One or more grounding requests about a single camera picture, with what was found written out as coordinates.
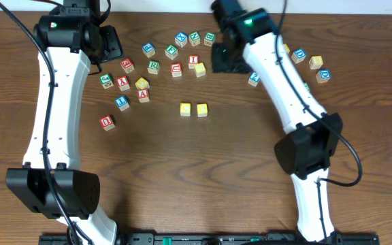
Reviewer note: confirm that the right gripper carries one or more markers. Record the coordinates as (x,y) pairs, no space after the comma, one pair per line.
(229,62)

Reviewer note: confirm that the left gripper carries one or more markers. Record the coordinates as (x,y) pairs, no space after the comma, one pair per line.
(111,43)

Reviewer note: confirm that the green R block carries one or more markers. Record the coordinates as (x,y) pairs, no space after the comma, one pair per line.
(153,67)

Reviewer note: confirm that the yellow o block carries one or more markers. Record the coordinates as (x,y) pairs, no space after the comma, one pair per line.
(202,110)
(200,70)

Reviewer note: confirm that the yellow C block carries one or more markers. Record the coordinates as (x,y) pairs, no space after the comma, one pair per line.
(185,109)

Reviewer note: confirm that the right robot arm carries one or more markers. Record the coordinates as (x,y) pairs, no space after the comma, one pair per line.
(252,42)

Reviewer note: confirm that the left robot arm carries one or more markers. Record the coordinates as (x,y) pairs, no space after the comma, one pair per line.
(70,40)

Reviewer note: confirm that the red E block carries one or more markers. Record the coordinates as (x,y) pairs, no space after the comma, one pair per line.
(127,65)

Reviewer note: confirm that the green B block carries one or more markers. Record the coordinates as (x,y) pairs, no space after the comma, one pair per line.
(209,39)

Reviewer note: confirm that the green J block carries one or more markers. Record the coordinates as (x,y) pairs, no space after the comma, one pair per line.
(106,80)

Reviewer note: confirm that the blue 2 block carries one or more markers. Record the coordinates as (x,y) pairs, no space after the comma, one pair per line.
(254,79)

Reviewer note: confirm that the red I block left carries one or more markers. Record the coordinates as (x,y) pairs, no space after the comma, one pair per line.
(193,61)

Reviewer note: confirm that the green N block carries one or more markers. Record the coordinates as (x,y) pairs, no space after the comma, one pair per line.
(194,38)

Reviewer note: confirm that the blue P block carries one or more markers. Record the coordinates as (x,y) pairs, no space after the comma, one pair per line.
(148,49)

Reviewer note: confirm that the yellow tilted block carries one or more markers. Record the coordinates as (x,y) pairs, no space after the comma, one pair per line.
(142,84)

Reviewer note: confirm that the blue X block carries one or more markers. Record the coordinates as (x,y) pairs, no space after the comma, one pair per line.
(181,39)

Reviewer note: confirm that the red U block upper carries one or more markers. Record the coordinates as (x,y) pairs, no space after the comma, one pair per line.
(176,70)

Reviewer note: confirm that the red u block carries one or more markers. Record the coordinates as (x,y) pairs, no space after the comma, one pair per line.
(176,70)
(107,122)

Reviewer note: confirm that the blue L block left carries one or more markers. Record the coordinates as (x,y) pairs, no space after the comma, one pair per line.
(122,103)

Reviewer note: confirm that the red A block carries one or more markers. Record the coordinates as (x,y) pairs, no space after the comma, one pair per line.
(143,96)

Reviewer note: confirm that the green F block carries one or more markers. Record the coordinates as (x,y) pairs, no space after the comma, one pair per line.
(171,51)

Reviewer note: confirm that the yellow ball picture block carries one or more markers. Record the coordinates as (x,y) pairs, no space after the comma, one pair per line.
(286,49)

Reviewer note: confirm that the blue D block upper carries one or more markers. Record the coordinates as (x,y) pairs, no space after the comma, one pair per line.
(298,55)

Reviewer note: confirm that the blue d block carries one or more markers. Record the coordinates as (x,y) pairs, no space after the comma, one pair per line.
(323,76)
(298,55)

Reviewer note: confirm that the red U block lower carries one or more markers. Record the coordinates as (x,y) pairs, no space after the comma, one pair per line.
(107,122)

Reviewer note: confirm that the green 7 block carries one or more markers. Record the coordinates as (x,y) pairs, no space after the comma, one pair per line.
(307,86)

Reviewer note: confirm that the yellow 8 block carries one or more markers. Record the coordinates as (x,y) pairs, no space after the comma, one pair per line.
(315,62)

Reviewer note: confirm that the blue D block lower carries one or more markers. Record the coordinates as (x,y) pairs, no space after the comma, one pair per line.
(323,76)

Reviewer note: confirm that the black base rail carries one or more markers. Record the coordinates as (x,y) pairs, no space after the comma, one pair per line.
(270,238)

